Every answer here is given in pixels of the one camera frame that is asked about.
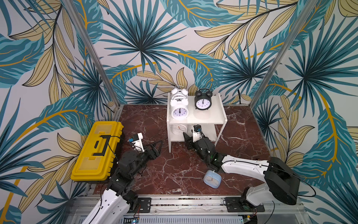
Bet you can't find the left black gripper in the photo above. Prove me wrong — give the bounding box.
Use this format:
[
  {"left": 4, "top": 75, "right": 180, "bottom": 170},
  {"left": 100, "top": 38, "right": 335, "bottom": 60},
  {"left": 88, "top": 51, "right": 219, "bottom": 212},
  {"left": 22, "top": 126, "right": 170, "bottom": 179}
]
[{"left": 131, "top": 139, "right": 163, "bottom": 177}]

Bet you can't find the white square alarm clock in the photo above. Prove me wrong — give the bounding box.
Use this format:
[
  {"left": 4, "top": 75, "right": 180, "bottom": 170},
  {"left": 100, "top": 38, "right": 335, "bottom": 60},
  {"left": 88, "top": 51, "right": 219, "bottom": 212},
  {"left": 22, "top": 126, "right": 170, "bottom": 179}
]
[{"left": 171, "top": 124, "right": 187, "bottom": 136}]

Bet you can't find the white matte twin-bell alarm clock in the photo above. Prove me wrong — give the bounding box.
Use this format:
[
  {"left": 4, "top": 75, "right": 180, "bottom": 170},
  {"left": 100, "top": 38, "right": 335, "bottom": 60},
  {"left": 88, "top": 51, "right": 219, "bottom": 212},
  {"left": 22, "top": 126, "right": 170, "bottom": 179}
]
[{"left": 170, "top": 96, "right": 189, "bottom": 120}]

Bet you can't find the white chrome twin-bell alarm clock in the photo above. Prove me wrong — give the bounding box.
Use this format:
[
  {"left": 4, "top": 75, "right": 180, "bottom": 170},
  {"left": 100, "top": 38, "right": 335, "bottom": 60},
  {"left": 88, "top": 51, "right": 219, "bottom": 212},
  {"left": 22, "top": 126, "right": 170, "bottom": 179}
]
[{"left": 170, "top": 87, "right": 188, "bottom": 106}]

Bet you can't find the black twin-bell alarm clock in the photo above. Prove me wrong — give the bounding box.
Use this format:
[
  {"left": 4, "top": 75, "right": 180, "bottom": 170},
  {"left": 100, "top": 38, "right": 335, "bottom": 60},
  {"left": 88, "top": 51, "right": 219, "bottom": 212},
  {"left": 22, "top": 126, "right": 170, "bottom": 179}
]
[{"left": 194, "top": 88, "right": 213, "bottom": 111}]

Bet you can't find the light blue square alarm clock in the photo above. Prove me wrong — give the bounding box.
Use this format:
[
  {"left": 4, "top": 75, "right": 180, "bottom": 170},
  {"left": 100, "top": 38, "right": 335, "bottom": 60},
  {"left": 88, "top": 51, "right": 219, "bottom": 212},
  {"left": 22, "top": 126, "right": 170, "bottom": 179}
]
[{"left": 203, "top": 170, "right": 222, "bottom": 189}]

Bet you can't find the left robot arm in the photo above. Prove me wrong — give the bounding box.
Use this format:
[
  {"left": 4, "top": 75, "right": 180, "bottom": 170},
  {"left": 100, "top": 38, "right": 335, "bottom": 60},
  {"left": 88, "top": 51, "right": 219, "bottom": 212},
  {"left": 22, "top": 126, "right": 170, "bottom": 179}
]
[{"left": 83, "top": 141, "right": 163, "bottom": 224}]

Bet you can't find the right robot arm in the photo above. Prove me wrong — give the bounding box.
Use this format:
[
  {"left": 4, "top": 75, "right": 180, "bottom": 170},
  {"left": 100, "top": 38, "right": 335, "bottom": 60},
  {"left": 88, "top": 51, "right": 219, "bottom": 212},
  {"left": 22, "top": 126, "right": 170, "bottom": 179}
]
[{"left": 183, "top": 133, "right": 300, "bottom": 208}]

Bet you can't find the white two-tier shelf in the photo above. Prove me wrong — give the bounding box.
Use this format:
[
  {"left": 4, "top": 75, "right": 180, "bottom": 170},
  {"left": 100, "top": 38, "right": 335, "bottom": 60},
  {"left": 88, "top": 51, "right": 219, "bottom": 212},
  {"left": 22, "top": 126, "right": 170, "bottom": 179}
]
[{"left": 167, "top": 93, "right": 227, "bottom": 153}]

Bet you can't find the yellow plastic toolbox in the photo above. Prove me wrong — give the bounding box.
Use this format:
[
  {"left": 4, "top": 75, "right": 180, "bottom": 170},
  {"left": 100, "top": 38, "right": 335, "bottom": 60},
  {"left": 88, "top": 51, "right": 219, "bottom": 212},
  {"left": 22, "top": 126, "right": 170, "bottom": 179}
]
[{"left": 70, "top": 121, "right": 124, "bottom": 183}]

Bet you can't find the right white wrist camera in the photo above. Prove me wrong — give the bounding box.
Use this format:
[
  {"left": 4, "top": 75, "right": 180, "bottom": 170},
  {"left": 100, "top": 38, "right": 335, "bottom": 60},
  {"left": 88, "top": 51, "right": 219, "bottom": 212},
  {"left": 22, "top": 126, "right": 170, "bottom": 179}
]
[{"left": 192, "top": 125, "right": 202, "bottom": 142}]

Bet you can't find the left aluminium frame post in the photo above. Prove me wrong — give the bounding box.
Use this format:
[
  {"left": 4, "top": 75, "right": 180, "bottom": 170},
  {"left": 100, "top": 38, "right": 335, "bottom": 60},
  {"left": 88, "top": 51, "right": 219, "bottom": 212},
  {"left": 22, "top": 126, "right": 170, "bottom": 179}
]
[{"left": 63, "top": 0, "right": 120, "bottom": 108}]

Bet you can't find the aluminium frame post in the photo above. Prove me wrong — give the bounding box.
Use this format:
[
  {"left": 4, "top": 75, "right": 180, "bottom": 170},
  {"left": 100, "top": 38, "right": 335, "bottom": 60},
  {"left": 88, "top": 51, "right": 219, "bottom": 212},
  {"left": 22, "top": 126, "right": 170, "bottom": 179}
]
[
  {"left": 250, "top": 0, "right": 318, "bottom": 109},
  {"left": 63, "top": 0, "right": 120, "bottom": 108}
]

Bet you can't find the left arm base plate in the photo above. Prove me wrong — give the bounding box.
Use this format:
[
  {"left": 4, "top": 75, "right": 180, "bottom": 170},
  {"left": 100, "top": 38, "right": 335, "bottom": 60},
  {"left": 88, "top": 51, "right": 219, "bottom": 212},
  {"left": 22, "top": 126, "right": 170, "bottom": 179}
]
[{"left": 131, "top": 197, "right": 152, "bottom": 214}]

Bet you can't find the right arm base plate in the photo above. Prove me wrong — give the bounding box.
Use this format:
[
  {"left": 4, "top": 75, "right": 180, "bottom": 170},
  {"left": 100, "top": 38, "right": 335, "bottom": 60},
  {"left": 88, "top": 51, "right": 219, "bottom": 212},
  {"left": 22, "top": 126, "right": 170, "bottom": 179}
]
[{"left": 223, "top": 197, "right": 265, "bottom": 213}]

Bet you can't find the aluminium mounting rail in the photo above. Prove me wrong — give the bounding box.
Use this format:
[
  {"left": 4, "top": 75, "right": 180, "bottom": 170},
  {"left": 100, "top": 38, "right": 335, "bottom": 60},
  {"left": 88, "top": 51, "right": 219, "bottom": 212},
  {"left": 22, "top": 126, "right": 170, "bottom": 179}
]
[{"left": 66, "top": 195, "right": 311, "bottom": 224}]

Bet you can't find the right aluminium frame post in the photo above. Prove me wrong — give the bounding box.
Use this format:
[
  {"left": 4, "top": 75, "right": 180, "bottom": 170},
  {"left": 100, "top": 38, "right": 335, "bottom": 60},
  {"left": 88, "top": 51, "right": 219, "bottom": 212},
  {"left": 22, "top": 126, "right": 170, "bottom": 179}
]
[{"left": 250, "top": 0, "right": 318, "bottom": 109}]

